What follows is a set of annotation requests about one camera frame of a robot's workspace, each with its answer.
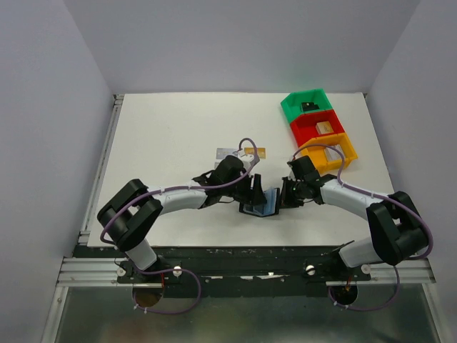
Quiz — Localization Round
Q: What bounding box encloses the black leather card holder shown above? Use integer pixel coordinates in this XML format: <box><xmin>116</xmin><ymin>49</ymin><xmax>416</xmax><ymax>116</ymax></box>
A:
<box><xmin>238</xmin><ymin>186</ymin><xmax>281</xmax><ymax>218</ymax></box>

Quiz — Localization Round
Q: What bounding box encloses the silver grey credit card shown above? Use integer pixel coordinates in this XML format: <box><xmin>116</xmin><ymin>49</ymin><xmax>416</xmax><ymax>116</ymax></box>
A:
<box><xmin>216</xmin><ymin>148</ymin><xmax>237</xmax><ymax>160</ymax></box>

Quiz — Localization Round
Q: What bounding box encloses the gold credit card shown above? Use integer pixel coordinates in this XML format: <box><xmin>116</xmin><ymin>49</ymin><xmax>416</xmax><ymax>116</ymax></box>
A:
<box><xmin>244</xmin><ymin>146</ymin><xmax>266</xmax><ymax>159</ymax></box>

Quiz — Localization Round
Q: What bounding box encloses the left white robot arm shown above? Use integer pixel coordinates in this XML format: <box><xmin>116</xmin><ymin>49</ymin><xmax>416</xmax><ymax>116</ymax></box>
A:
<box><xmin>96</xmin><ymin>151</ymin><xmax>266</xmax><ymax>272</ymax></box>

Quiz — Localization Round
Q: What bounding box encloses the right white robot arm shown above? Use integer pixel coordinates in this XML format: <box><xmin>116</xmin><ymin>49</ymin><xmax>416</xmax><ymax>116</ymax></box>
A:
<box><xmin>281</xmin><ymin>156</ymin><xmax>431</xmax><ymax>268</ymax></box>

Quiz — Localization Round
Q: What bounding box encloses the yellow plastic bin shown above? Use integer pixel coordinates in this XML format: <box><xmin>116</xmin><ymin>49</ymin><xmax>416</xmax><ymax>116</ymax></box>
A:
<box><xmin>301</xmin><ymin>133</ymin><xmax>358</xmax><ymax>174</ymax></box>

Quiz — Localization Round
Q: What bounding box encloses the white box in yellow bin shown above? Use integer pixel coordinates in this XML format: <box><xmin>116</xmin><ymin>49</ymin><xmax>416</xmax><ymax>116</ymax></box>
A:
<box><xmin>324</xmin><ymin>144</ymin><xmax>346</xmax><ymax>163</ymax></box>

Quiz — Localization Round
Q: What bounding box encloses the red plastic bin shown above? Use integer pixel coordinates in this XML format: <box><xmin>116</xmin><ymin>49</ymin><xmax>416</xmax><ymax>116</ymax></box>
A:
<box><xmin>289</xmin><ymin>109</ymin><xmax>345</xmax><ymax>147</ymax></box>

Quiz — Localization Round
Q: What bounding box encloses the white box in red bin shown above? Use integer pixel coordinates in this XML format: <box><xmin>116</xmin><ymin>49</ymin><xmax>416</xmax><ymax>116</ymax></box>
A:
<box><xmin>316</xmin><ymin>121</ymin><xmax>333</xmax><ymax>135</ymax></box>

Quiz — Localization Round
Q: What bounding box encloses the black part in green bin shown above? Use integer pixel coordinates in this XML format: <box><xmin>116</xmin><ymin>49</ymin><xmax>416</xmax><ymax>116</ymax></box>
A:
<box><xmin>301</xmin><ymin>101</ymin><xmax>320</xmax><ymax>113</ymax></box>

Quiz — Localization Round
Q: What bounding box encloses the green plastic bin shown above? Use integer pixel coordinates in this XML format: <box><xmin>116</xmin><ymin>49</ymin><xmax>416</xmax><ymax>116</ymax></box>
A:
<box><xmin>281</xmin><ymin>89</ymin><xmax>333</xmax><ymax>124</ymax></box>

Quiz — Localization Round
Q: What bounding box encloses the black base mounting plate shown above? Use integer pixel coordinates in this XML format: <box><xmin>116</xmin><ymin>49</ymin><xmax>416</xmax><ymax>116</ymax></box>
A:
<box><xmin>117</xmin><ymin>244</ymin><xmax>379</xmax><ymax>299</ymax></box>

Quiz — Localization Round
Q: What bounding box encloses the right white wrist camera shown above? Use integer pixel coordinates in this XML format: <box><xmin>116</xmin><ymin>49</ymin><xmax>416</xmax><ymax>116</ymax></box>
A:
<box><xmin>287</xmin><ymin>161</ymin><xmax>296</xmax><ymax>181</ymax></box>

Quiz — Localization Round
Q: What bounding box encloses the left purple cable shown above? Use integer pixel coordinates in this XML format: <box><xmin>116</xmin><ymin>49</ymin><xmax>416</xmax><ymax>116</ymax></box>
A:
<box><xmin>99</xmin><ymin>137</ymin><xmax>260</xmax><ymax>315</ymax></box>

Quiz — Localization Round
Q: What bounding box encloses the aluminium extrusion rail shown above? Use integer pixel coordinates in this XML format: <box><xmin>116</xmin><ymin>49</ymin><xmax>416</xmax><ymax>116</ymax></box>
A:
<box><xmin>56</xmin><ymin>93</ymin><xmax>125</xmax><ymax>287</ymax></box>

